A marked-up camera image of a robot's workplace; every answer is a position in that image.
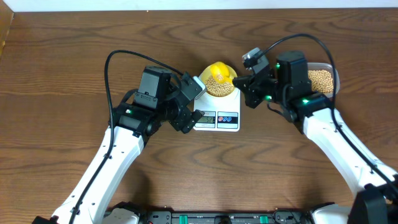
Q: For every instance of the soybeans in bowl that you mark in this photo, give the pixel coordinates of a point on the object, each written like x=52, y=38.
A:
x=217, y=89

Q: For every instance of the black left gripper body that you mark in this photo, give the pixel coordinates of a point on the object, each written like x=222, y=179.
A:
x=180, y=119

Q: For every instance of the white digital kitchen scale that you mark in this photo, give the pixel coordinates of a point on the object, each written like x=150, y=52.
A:
x=221, y=113

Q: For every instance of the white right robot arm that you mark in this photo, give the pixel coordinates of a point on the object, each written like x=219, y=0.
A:
x=373, y=184

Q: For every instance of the clear plastic container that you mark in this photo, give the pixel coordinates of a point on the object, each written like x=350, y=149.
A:
x=322, y=66

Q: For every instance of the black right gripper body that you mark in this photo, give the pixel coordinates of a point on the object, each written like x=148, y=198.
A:
x=263, y=91

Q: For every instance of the yellow measuring scoop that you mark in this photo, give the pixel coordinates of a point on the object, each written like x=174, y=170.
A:
x=220, y=67

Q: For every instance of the soybeans in container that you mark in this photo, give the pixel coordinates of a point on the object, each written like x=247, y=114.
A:
x=322, y=81

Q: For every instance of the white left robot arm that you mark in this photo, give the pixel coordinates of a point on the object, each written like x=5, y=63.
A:
x=130, y=128

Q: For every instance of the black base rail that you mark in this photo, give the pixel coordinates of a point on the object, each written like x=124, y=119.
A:
x=217, y=217

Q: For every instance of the pale yellow bowl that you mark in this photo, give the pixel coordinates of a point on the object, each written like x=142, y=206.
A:
x=206, y=73

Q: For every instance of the soybeans in scoop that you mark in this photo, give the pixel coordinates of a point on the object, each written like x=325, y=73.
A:
x=219, y=78

